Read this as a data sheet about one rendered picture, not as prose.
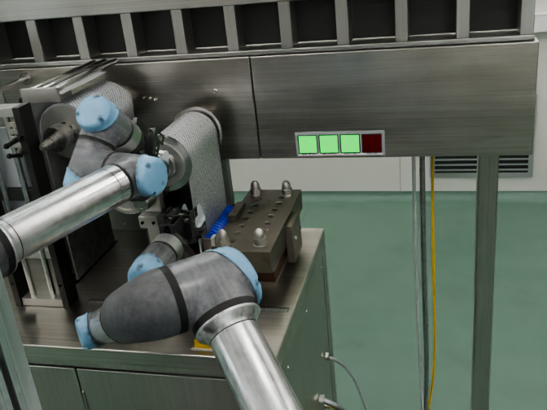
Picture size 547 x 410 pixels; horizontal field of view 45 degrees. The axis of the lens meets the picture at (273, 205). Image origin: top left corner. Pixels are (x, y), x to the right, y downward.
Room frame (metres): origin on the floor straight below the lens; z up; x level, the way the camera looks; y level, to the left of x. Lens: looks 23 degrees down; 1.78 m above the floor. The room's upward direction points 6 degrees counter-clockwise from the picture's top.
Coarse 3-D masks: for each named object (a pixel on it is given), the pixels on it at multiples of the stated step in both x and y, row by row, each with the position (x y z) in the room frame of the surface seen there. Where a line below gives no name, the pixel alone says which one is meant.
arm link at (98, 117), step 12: (96, 96) 1.29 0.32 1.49; (84, 108) 1.27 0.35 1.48; (96, 108) 1.26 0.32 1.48; (108, 108) 1.26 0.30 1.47; (84, 120) 1.25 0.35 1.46; (96, 120) 1.24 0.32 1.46; (108, 120) 1.25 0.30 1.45; (120, 120) 1.29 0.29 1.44; (84, 132) 1.26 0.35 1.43; (96, 132) 1.25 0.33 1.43; (108, 132) 1.26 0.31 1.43; (120, 132) 1.29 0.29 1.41; (132, 132) 1.33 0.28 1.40; (120, 144) 1.31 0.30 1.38
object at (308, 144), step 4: (300, 136) 1.79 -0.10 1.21; (304, 136) 1.78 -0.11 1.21; (308, 136) 1.78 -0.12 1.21; (312, 136) 1.78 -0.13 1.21; (300, 140) 1.79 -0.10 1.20; (304, 140) 1.78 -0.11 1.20; (308, 140) 1.78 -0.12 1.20; (312, 140) 1.78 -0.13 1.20; (316, 140) 1.77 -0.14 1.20; (300, 144) 1.79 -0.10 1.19; (304, 144) 1.78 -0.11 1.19; (308, 144) 1.78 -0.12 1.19; (312, 144) 1.78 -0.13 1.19; (316, 144) 1.77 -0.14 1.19; (300, 148) 1.79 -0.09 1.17; (304, 148) 1.78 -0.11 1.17; (308, 148) 1.78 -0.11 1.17; (312, 148) 1.78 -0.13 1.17; (316, 148) 1.77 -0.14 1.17; (300, 152) 1.79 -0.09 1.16; (304, 152) 1.78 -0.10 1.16; (308, 152) 1.78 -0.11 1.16; (312, 152) 1.78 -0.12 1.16; (316, 152) 1.77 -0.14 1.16
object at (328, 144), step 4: (320, 136) 1.77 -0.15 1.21; (324, 136) 1.77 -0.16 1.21; (328, 136) 1.76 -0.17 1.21; (332, 136) 1.76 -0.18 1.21; (336, 136) 1.76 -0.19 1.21; (320, 140) 1.77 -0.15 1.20; (324, 140) 1.77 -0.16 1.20; (328, 140) 1.76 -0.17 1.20; (332, 140) 1.76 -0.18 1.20; (336, 140) 1.76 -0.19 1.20; (320, 144) 1.77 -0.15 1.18; (324, 144) 1.77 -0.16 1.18; (328, 144) 1.76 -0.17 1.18; (332, 144) 1.76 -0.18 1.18; (336, 144) 1.76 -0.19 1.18; (324, 148) 1.77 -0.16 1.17; (328, 148) 1.76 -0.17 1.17; (332, 148) 1.76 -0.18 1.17; (336, 148) 1.76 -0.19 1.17; (324, 152) 1.77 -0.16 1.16; (328, 152) 1.76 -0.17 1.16
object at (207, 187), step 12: (216, 156) 1.74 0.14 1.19; (204, 168) 1.64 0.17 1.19; (216, 168) 1.72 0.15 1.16; (192, 180) 1.55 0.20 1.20; (204, 180) 1.63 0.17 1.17; (216, 180) 1.71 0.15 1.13; (192, 192) 1.54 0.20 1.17; (204, 192) 1.62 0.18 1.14; (216, 192) 1.70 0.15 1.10; (204, 204) 1.61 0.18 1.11; (216, 204) 1.69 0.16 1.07; (216, 216) 1.67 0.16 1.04
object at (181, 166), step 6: (168, 144) 1.54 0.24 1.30; (168, 150) 1.54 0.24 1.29; (174, 150) 1.54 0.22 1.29; (174, 156) 1.54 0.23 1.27; (180, 156) 1.53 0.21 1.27; (180, 162) 1.53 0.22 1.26; (180, 168) 1.53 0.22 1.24; (180, 174) 1.53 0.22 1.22; (168, 180) 1.54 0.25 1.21; (174, 180) 1.54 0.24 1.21
